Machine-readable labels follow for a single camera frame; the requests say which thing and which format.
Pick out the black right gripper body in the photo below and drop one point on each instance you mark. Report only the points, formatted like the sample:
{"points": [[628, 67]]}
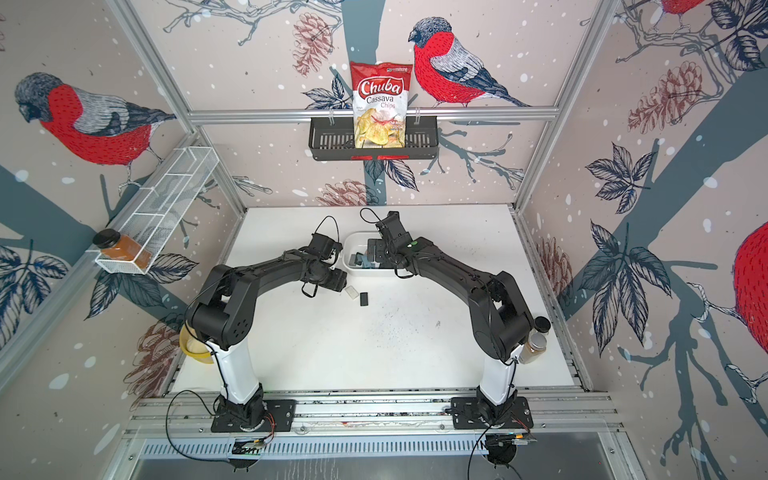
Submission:
{"points": [[389, 253]]}

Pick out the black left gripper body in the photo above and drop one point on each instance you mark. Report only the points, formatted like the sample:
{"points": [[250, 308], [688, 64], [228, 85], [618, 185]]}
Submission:
{"points": [[330, 278]]}

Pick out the white eraser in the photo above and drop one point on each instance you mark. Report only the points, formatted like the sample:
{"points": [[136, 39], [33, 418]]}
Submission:
{"points": [[352, 292]]}

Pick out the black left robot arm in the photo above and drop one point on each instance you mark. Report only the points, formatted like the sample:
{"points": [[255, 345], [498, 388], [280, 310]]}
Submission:
{"points": [[222, 316]]}

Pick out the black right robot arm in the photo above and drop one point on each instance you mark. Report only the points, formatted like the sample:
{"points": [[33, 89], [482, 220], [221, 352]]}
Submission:
{"points": [[501, 321]]}

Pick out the white storage box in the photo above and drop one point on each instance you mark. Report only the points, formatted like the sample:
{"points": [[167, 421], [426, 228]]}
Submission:
{"points": [[371, 245]]}

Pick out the Chuba cassava chips bag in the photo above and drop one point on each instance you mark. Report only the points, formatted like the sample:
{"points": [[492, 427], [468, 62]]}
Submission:
{"points": [[379, 103]]}

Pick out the bottle with black cap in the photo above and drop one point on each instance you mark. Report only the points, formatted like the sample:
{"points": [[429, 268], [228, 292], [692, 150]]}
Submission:
{"points": [[542, 325]]}

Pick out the bottle with brown liquid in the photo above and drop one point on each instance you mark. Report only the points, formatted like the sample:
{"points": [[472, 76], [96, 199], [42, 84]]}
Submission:
{"points": [[534, 347]]}

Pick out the left circuit board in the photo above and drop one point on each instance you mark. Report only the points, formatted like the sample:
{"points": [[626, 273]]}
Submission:
{"points": [[248, 447]]}

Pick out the circuit board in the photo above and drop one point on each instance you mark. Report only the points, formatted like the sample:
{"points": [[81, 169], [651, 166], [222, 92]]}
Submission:
{"points": [[248, 447], [499, 439]]}

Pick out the orange spice jar black lid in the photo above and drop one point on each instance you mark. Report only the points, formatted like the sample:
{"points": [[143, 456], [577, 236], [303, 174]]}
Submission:
{"points": [[117, 246]]}

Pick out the right circuit board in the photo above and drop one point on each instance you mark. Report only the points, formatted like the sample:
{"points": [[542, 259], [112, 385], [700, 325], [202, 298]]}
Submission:
{"points": [[499, 439]]}

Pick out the black wire wall basket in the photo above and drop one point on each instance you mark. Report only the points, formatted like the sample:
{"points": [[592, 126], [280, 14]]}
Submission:
{"points": [[333, 140]]}

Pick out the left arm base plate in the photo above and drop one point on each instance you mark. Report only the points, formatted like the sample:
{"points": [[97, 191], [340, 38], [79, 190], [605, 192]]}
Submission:
{"points": [[257, 416]]}

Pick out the clear acrylic wall shelf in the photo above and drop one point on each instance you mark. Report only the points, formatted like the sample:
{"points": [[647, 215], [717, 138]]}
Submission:
{"points": [[159, 206]]}

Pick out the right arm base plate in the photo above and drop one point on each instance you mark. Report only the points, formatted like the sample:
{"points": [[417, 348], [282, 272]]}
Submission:
{"points": [[470, 413]]}

